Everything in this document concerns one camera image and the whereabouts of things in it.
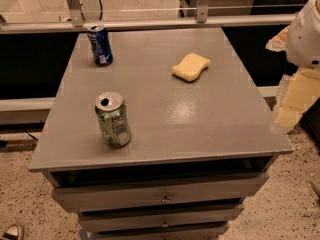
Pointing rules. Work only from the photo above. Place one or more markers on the shoe tip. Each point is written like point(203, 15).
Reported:
point(13, 232)

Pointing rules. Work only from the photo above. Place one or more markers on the middle grey drawer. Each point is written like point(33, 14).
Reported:
point(160, 218)

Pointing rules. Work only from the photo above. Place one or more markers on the grey drawer cabinet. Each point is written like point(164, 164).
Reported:
point(218, 124)

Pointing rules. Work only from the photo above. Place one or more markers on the yellow sponge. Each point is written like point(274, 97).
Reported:
point(191, 66)

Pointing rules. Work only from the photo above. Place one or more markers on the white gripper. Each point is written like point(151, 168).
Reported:
point(306, 40)

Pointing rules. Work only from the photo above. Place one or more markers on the grey drawer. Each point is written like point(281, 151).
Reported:
point(156, 193)
point(184, 232)
point(160, 218)

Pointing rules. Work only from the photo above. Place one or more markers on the blue soda can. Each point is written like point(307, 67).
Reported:
point(99, 40)

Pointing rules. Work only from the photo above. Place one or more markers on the bottom grey drawer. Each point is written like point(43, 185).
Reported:
point(184, 232)

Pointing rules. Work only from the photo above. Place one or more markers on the top grey drawer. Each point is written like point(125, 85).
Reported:
point(156, 193)

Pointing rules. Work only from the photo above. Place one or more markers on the green soda can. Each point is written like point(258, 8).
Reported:
point(111, 113)

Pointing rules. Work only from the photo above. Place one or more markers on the metal railing frame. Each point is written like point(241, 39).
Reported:
point(40, 16)

